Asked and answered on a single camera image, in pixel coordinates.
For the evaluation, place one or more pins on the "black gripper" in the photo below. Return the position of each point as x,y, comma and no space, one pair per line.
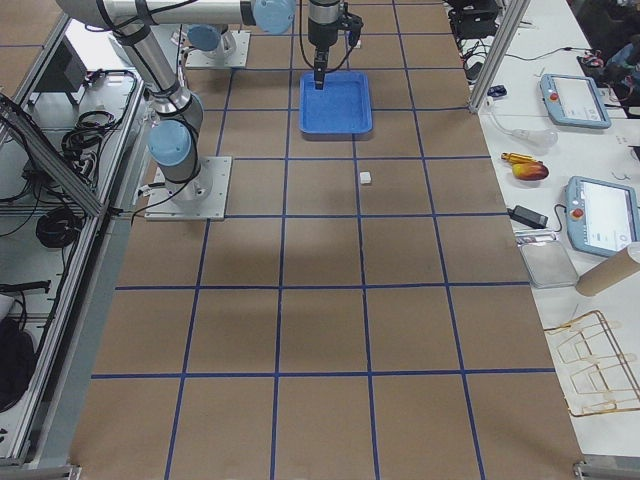
320,32

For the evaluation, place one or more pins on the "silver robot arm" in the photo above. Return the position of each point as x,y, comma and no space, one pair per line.
173,144
212,39

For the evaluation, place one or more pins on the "blue plastic tray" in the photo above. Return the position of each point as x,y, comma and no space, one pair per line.
342,107

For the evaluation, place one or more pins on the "metal tin tray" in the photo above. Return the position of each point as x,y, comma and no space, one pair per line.
548,265

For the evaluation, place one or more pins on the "small blue device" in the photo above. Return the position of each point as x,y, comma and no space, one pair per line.
497,91

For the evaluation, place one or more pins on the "toy mango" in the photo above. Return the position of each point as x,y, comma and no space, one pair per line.
530,171

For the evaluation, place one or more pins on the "far teach pendant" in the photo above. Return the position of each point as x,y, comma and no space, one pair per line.
573,101

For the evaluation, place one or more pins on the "teach pendant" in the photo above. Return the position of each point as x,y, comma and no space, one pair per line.
602,217
573,101

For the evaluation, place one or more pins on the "black power adapter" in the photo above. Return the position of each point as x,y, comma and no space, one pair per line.
527,217

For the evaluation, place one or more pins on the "near teach pendant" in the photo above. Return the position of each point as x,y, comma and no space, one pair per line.
602,217

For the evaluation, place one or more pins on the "cardboard tube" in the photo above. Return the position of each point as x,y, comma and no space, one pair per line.
611,271

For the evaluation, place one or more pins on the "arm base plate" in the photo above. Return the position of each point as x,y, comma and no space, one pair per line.
203,198
199,60

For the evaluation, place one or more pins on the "aluminium frame post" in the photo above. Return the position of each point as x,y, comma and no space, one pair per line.
504,36

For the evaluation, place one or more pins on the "yellow handled screwdriver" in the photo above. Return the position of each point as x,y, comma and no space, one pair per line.
516,158

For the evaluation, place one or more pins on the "gold wire rack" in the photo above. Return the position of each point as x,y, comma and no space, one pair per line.
597,375

